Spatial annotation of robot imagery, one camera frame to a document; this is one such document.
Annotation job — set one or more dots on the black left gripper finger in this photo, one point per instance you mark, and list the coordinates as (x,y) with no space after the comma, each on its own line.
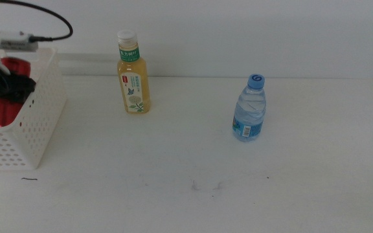
(19,89)

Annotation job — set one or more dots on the red slim soda can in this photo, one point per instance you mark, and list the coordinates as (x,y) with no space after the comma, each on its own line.
(5,113)

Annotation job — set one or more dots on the yellow tea bottle green label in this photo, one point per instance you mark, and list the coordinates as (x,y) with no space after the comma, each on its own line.
(134,81)

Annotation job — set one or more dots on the small water bottle blue cap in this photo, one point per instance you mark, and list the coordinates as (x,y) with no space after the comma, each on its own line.
(249,113)

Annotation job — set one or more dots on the white perforated plastic basket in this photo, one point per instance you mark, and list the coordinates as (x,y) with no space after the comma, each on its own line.
(44,106)

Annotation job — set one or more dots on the small black thread piece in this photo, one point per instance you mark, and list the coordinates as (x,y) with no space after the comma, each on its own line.
(29,179)

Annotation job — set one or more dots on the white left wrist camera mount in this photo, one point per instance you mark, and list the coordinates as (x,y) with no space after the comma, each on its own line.
(8,40)

